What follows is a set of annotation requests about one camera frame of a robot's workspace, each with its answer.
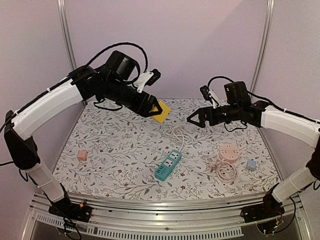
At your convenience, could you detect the floral patterned table mat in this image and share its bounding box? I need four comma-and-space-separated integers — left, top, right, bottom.
53, 99, 281, 202

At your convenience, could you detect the right aluminium frame post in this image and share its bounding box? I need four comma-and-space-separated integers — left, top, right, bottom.
249, 0, 275, 93

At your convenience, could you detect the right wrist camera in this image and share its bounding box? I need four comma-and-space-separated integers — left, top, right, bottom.
199, 85, 220, 109

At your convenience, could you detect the teal power strip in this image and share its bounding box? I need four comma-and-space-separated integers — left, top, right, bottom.
154, 150, 182, 182

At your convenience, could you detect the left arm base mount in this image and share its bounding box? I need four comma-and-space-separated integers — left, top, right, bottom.
48, 199, 93, 223

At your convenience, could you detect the white power strip cable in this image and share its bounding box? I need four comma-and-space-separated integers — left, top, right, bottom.
161, 124, 196, 153

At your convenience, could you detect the aluminium front rail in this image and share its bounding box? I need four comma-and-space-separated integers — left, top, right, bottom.
19, 192, 313, 240

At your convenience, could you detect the aluminium frame post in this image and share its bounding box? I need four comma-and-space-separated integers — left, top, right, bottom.
249, 0, 275, 93
57, 0, 77, 70

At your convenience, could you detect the left aluminium frame post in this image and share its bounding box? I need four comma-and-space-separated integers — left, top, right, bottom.
57, 0, 77, 70

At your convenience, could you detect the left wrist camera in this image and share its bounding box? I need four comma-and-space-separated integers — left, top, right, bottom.
133, 69, 161, 93

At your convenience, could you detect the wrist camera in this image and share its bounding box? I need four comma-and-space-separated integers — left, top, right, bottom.
133, 69, 161, 93
199, 85, 220, 109

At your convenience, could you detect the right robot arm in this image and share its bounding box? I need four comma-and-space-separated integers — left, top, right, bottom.
187, 80, 320, 218

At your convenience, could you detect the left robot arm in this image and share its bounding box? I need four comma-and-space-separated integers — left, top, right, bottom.
0, 44, 163, 217

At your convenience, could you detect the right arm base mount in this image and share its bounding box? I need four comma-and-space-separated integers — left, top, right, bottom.
240, 203, 285, 223

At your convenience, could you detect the round pink socket hub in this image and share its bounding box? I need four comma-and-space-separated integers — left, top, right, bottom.
218, 143, 240, 164

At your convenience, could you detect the light blue cube charger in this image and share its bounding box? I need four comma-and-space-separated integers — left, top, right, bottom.
246, 160, 257, 171

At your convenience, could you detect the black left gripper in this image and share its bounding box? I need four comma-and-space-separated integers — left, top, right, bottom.
104, 77, 163, 117

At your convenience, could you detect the yellow cube socket adapter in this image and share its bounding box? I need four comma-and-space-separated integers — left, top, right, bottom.
152, 100, 171, 124

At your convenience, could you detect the pink cube charger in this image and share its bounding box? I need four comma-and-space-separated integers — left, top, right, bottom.
77, 150, 88, 162

